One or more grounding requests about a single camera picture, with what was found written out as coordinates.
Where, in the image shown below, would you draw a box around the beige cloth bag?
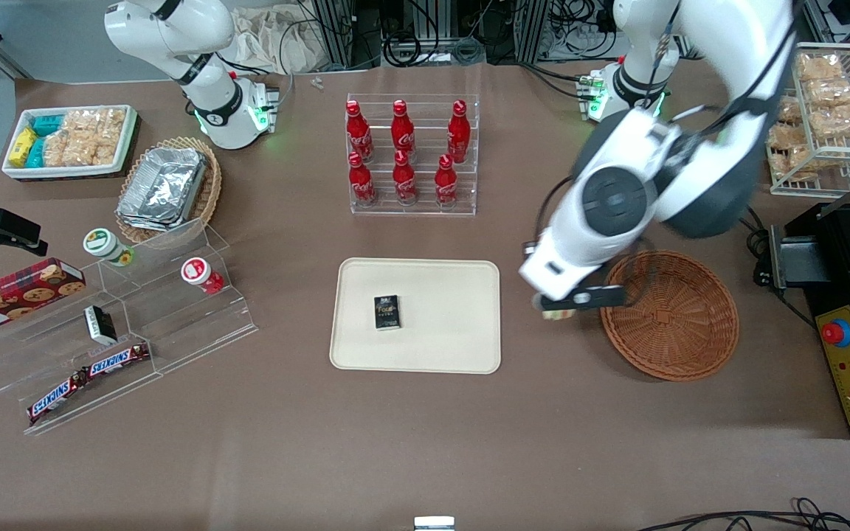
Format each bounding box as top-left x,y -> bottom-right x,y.
229,7 -> 330,74

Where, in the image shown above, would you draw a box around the black cable bundle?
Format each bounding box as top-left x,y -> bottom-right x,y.
381,0 -> 486,67

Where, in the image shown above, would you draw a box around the red cola bottle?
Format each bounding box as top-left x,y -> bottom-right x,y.
447,100 -> 471,164
435,154 -> 459,208
348,152 -> 377,207
393,150 -> 418,205
391,100 -> 416,159
345,100 -> 375,164

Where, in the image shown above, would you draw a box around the yellow snack packet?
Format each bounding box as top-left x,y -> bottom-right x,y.
8,128 -> 38,167

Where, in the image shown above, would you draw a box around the red lid yogurt cup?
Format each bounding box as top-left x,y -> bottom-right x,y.
181,257 -> 225,295

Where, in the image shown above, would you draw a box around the beige rectangular tray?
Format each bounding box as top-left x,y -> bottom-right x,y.
329,257 -> 502,375

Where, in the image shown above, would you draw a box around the red tartan cookie box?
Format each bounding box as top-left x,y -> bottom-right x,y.
0,258 -> 87,339

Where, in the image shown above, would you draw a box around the clear acrylic bottle rack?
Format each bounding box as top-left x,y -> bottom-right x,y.
346,93 -> 480,216

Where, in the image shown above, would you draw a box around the stacked aluminium foil containers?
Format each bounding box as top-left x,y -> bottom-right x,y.
116,147 -> 208,232

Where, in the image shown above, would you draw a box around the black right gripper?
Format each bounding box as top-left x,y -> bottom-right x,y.
0,209 -> 50,260

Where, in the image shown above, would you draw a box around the small black box gold print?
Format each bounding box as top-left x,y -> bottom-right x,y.
374,295 -> 402,330

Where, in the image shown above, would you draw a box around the brown snickers bar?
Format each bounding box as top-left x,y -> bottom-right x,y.
80,342 -> 151,378
27,371 -> 90,425

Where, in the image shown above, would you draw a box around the small black white box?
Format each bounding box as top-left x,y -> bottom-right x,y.
84,305 -> 119,346

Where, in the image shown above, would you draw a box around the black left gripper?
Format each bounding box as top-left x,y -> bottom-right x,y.
542,285 -> 628,313

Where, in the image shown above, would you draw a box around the aluminium profile frame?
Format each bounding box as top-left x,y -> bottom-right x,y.
312,0 -> 356,69
517,0 -> 550,63

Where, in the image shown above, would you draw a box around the black floor cables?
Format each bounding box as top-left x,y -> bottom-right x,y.
635,498 -> 850,531

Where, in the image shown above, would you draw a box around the brown round wicker basket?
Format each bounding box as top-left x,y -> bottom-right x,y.
600,251 -> 740,382

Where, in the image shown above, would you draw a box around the black machine housing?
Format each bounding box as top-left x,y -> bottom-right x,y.
768,203 -> 850,440

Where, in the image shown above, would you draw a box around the white rectangular snack tray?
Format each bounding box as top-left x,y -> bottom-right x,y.
1,105 -> 138,181

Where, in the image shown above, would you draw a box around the light oval wicker basket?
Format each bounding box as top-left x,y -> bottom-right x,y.
116,136 -> 223,244

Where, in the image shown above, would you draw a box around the clear acrylic step shelf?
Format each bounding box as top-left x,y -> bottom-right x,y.
0,218 -> 259,436

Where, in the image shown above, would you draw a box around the green lid yogurt cup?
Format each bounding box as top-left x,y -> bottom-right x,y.
83,228 -> 135,267

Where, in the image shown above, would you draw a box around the clear rice cracker bag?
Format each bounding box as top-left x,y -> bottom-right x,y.
91,108 -> 127,166
41,111 -> 95,167

